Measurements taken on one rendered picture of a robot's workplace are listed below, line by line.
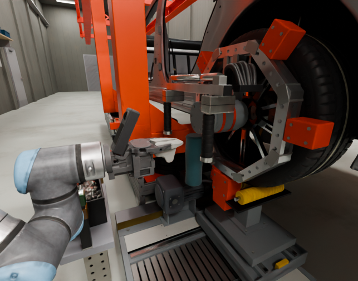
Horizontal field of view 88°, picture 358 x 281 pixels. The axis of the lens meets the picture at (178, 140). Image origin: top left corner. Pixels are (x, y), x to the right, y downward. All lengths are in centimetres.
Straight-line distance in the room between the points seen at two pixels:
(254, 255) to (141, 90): 99
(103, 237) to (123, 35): 91
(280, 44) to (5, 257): 76
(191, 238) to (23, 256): 101
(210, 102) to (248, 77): 14
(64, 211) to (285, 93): 64
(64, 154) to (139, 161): 16
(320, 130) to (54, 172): 64
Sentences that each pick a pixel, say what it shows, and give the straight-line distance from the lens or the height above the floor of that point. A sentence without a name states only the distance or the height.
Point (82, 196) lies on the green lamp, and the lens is 66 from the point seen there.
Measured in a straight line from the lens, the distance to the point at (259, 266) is 111.
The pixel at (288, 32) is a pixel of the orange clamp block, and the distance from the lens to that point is 67.
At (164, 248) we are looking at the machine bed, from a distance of 125.
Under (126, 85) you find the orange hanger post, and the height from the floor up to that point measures 96.
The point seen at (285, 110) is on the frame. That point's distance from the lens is 64.
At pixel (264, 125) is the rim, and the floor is 82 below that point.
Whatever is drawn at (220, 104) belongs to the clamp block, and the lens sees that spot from 55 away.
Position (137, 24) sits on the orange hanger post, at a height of 126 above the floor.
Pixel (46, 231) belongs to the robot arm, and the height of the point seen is 73.
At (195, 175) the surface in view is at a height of 55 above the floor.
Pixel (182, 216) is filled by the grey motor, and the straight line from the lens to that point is 140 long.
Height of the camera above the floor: 99
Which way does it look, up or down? 18 degrees down
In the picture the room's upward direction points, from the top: straight up
